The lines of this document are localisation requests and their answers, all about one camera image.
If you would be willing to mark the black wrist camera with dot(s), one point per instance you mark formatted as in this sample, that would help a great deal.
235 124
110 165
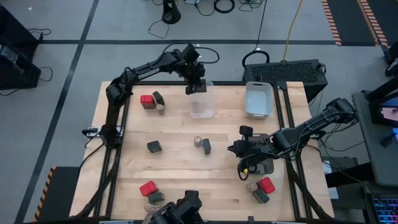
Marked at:
246 130
190 53

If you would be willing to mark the computer monitor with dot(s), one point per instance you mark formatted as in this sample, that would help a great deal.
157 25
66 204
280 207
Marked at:
377 105

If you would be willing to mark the black aluminium table frame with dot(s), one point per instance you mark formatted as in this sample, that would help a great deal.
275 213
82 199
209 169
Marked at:
230 83

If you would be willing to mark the black stand base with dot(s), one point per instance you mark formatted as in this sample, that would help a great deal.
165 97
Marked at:
171 12

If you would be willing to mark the red spice tin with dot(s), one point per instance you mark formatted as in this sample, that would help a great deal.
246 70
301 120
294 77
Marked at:
148 188
266 185
147 101

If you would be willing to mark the black perforated computer case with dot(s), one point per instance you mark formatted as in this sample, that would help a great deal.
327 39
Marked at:
284 73

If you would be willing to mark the white power box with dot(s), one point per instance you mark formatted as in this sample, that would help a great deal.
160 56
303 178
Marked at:
90 132

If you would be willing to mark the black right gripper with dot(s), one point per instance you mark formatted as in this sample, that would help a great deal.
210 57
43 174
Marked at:
253 148

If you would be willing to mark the glass spice jar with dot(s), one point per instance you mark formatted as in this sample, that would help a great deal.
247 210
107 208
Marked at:
197 141
148 207
160 109
252 186

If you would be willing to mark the black hazard-striped floor mat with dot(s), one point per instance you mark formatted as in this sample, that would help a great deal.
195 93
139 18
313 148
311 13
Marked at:
348 18
62 199

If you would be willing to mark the clear plastic bin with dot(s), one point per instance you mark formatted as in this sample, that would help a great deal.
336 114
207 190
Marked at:
202 107

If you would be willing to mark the backlit keyboard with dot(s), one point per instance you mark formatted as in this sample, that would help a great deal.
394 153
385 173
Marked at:
385 210

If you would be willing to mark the dark grey plastic bin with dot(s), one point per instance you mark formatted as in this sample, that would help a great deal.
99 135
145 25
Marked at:
264 168

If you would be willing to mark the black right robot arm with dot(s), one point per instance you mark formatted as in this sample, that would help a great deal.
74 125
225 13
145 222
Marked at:
311 124

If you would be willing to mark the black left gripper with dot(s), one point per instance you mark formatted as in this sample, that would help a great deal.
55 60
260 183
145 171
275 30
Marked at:
195 73

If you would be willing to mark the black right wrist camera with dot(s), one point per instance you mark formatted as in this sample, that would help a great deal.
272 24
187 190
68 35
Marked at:
246 130

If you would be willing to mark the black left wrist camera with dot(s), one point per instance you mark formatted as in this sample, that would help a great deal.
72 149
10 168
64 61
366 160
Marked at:
190 53

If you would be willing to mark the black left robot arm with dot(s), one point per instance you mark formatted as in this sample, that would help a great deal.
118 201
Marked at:
146 71

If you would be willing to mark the black blurry device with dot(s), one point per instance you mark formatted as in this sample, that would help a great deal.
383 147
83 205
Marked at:
182 211

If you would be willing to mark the black equipment cart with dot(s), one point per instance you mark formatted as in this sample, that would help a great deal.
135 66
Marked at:
15 67

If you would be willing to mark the grey desk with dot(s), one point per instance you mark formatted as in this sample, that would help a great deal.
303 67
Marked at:
373 155

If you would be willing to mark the white plastic bin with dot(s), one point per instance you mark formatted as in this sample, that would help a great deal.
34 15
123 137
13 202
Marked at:
258 101

